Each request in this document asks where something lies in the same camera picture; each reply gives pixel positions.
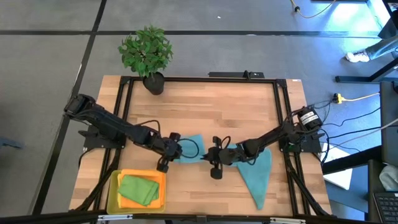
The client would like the yellow extension cord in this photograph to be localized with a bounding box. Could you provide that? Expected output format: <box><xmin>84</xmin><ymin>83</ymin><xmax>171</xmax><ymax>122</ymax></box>
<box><xmin>332</xmin><ymin>91</ymin><xmax>381</xmax><ymax>105</ymax></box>

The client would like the yellow plastic bin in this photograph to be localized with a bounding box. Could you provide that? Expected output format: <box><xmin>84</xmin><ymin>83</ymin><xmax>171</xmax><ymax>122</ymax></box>
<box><xmin>106</xmin><ymin>169</ymin><xmax>167</xmax><ymax>215</ymax></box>

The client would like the grey cloth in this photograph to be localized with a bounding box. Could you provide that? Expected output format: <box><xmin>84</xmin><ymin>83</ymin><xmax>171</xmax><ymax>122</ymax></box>
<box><xmin>379</xmin><ymin>164</ymin><xmax>398</xmax><ymax>192</ymax></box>

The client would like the green microfiber towel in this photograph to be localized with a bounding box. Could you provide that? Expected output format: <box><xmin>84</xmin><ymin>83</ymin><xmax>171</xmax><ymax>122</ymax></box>
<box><xmin>117</xmin><ymin>175</ymin><xmax>160</xmax><ymax>207</ymax></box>

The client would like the tan floor cable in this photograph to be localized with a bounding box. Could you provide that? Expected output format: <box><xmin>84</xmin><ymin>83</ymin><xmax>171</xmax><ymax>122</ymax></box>
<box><xmin>290</xmin><ymin>0</ymin><xmax>337</xmax><ymax>19</ymax></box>

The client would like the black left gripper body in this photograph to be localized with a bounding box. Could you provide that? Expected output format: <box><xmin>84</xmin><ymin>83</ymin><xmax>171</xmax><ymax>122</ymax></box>
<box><xmin>155</xmin><ymin>133</ymin><xmax>183</xmax><ymax>173</ymax></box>

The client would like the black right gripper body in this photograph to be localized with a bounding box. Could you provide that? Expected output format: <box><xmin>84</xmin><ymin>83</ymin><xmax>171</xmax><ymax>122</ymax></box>
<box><xmin>207</xmin><ymin>136</ymin><xmax>246</xmax><ymax>180</ymax></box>

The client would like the silver aluminium bracket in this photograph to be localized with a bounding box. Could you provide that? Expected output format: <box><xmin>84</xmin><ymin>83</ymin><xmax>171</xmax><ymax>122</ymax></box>
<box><xmin>97</xmin><ymin>213</ymin><xmax>134</xmax><ymax>222</ymax></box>
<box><xmin>269</xmin><ymin>217</ymin><xmax>307</xmax><ymax>224</ymax></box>

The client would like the black keyboard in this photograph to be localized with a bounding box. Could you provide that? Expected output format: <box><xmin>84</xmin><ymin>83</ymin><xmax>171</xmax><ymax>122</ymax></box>
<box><xmin>372</xmin><ymin>190</ymin><xmax>398</xmax><ymax>223</ymax></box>

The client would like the white flat box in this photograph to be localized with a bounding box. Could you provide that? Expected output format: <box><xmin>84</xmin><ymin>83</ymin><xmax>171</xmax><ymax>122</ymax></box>
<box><xmin>322</xmin><ymin>142</ymin><xmax>354</xmax><ymax>191</ymax></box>

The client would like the black bar bracket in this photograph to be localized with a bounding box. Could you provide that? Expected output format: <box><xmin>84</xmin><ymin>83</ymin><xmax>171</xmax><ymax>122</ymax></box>
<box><xmin>208</xmin><ymin>70</ymin><xmax>266</xmax><ymax>79</ymax></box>

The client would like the black desk frame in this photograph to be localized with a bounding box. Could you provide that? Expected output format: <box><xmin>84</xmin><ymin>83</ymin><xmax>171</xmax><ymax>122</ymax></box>
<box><xmin>335</xmin><ymin>0</ymin><xmax>398</xmax><ymax>84</ymax></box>

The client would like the person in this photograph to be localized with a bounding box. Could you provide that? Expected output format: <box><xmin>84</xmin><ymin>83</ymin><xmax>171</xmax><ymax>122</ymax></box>
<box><xmin>345</xmin><ymin>9</ymin><xmax>398</xmax><ymax>63</ymax></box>

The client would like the black table frame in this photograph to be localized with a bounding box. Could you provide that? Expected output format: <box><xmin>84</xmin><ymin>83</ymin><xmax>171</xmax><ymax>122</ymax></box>
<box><xmin>70</xmin><ymin>75</ymin><xmax>335</xmax><ymax>218</ymax></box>

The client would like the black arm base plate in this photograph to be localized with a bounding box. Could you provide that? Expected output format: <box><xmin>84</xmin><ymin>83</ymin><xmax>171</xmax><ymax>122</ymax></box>
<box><xmin>277</xmin><ymin>129</ymin><xmax>323</xmax><ymax>153</ymax></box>
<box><xmin>83</xmin><ymin>129</ymin><xmax>126</xmax><ymax>149</ymax></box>

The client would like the black desk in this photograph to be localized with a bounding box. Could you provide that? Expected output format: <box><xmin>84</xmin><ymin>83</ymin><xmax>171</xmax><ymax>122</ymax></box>
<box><xmin>322</xmin><ymin>80</ymin><xmax>398</xmax><ymax>224</ymax></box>

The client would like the orange microfiber towel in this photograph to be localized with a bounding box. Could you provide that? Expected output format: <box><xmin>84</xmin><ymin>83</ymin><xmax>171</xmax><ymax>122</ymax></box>
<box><xmin>117</xmin><ymin>169</ymin><xmax>167</xmax><ymax>210</ymax></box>

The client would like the potted green plant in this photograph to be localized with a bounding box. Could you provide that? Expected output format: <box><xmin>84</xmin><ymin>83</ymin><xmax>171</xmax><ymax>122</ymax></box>
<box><xmin>117</xmin><ymin>24</ymin><xmax>174</xmax><ymax>96</ymax></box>

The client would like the teal microfiber towel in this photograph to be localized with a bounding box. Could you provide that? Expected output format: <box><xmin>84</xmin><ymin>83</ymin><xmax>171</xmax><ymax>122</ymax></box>
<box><xmin>228</xmin><ymin>143</ymin><xmax>273</xmax><ymax>211</ymax></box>
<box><xmin>173</xmin><ymin>134</ymin><xmax>207</xmax><ymax>164</ymax></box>

